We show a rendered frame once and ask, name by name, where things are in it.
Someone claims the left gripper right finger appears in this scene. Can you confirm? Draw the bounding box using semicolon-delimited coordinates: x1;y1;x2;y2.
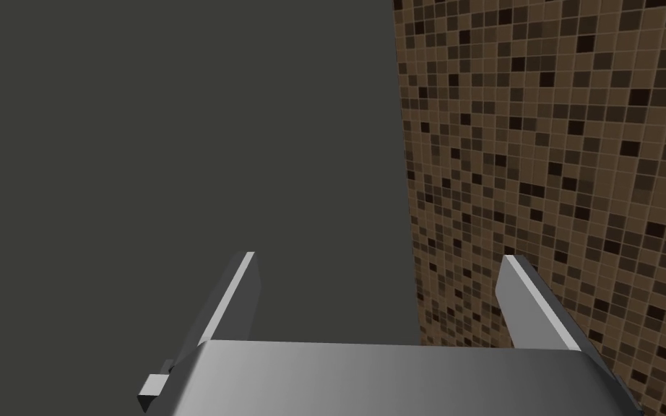
494;253;605;353

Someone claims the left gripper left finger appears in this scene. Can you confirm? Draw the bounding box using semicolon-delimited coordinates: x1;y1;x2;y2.
180;251;262;365

